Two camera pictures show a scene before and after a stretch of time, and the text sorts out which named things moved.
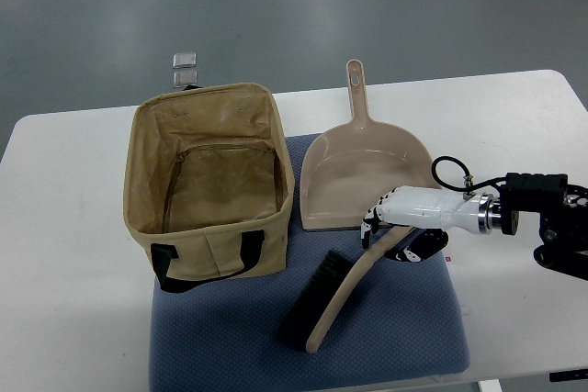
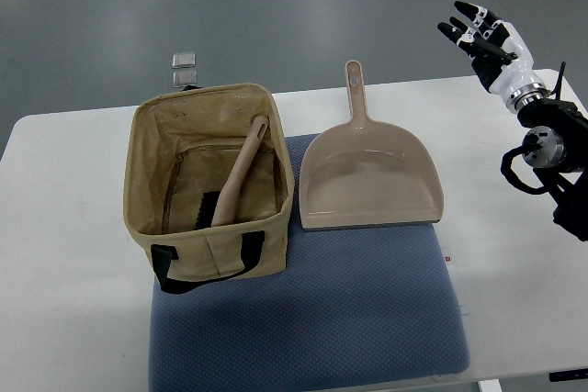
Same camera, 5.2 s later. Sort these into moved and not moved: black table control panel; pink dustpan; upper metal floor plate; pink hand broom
Moved: pink hand broom
Not moved: pink dustpan; upper metal floor plate; black table control panel
